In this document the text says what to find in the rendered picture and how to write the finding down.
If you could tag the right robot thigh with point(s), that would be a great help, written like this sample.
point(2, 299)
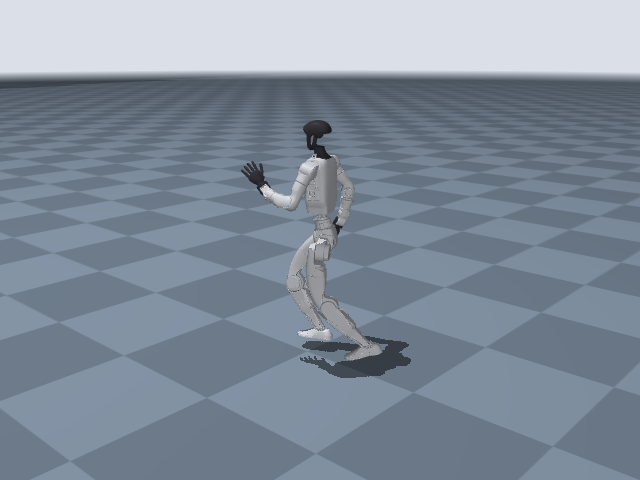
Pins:
point(296, 280)

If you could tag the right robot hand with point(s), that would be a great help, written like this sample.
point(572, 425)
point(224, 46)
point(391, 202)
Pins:
point(337, 226)

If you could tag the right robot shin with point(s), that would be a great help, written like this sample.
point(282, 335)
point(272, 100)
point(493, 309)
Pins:
point(306, 304)

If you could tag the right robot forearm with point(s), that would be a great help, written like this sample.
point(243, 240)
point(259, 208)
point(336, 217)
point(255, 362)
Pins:
point(343, 212)

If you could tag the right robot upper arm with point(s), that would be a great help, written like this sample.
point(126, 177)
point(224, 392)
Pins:
point(347, 188)

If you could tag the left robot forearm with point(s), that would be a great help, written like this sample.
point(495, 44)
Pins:
point(279, 200)

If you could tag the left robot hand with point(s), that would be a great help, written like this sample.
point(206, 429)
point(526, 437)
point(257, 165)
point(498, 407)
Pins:
point(256, 177)

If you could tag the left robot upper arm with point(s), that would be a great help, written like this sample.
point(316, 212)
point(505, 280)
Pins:
point(307, 172)

